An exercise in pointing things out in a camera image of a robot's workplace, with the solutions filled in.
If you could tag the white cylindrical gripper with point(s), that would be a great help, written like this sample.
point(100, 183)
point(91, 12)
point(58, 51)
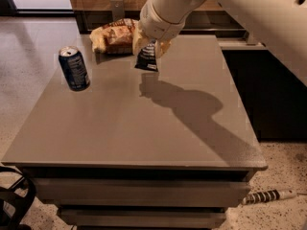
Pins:
point(157, 25)

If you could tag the blue rxbar blueberry wrapper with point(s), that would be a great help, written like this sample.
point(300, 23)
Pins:
point(146, 58)

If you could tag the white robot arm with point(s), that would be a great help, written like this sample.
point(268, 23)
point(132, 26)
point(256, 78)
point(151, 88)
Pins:
point(281, 25)

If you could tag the brown chip bag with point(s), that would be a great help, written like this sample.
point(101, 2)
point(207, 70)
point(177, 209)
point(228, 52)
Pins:
point(114, 38)

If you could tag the blue soda can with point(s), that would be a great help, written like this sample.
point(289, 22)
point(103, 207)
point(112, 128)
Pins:
point(73, 68)

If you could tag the grey drawer cabinet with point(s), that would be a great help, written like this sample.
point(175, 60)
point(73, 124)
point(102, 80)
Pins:
point(165, 150)

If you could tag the striped power strip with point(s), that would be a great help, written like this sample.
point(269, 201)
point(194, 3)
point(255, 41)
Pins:
point(268, 196)

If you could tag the black chair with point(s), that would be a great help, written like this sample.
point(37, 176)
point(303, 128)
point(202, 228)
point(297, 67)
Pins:
point(15, 201)

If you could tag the left metal bracket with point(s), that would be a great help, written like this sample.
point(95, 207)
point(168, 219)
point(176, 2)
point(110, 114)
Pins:
point(117, 9)

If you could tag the wooden wall counter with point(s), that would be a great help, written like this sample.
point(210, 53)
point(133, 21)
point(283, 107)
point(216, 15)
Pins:
point(209, 19)

